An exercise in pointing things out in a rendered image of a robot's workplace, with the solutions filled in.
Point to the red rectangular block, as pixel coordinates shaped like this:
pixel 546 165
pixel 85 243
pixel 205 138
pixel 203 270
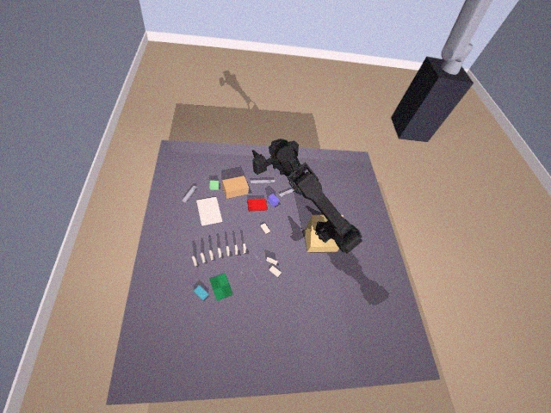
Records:
pixel 257 205

